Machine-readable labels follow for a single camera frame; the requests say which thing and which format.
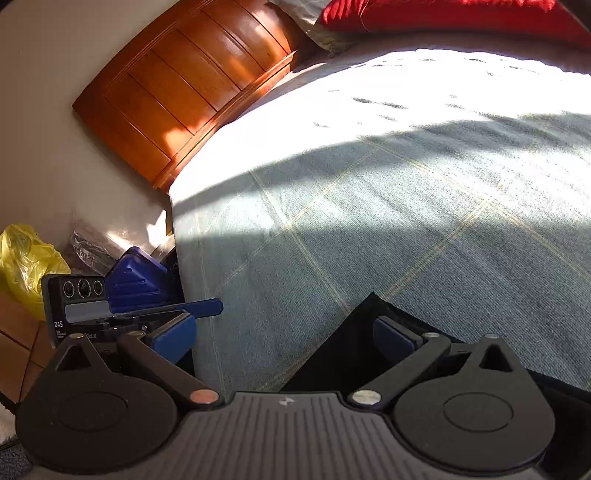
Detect wooden headboard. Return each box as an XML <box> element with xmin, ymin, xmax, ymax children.
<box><xmin>72</xmin><ymin>0</ymin><xmax>309</xmax><ymax>191</ymax></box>

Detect grey plaid pillow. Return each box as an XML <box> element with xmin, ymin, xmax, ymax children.
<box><xmin>270</xmin><ymin>0</ymin><xmax>365</xmax><ymax>56</ymax></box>

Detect clear plastic bag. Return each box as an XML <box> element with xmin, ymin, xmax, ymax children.
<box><xmin>69</xmin><ymin>222</ymin><xmax>134</xmax><ymax>278</ymax></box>

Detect red quilt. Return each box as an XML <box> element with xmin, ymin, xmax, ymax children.
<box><xmin>318</xmin><ymin>0</ymin><xmax>591</xmax><ymax>47</ymax></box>

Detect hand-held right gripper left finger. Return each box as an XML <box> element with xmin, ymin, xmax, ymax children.
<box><xmin>56</xmin><ymin>314</ymin><xmax>221</xmax><ymax>410</ymax></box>

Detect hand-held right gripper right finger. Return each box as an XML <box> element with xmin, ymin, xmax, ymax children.
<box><xmin>348</xmin><ymin>316</ymin><xmax>515</xmax><ymax>409</ymax></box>

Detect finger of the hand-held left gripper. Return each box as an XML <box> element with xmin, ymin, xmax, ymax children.
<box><xmin>185</xmin><ymin>298</ymin><xmax>223</xmax><ymax>319</ymax></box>

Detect yellow plastic bag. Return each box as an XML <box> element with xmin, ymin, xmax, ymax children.
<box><xmin>0</xmin><ymin>224</ymin><xmax>71</xmax><ymax>321</ymax></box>

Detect black pants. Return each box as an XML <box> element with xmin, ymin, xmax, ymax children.
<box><xmin>279</xmin><ymin>292</ymin><xmax>591</xmax><ymax>480</ymax></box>

